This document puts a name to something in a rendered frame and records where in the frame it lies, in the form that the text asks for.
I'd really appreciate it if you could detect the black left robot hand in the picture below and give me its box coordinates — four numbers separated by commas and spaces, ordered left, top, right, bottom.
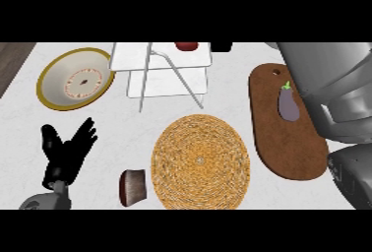
40, 116, 99, 191

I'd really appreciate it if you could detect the round woven placemat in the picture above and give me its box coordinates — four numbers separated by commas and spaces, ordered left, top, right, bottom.
149, 113, 251, 211

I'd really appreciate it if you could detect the white tiered shelf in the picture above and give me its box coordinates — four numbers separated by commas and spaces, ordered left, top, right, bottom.
109, 42, 214, 113

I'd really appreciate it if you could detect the red bell pepper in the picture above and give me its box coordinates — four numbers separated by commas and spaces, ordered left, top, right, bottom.
174, 42, 199, 52

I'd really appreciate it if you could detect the yellow-rimmed white bowl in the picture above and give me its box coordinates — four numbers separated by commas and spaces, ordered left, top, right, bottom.
35, 47, 116, 112

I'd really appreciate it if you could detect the black object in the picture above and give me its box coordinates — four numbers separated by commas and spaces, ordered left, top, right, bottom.
211, 42, 233, 53

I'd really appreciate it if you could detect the brown wooden cutting board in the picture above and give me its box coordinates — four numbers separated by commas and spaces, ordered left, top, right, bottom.
246, 63, 330, 181

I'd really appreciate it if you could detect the purple eggplant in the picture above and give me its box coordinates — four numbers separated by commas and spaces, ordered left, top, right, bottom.
276, 81, 301, 123

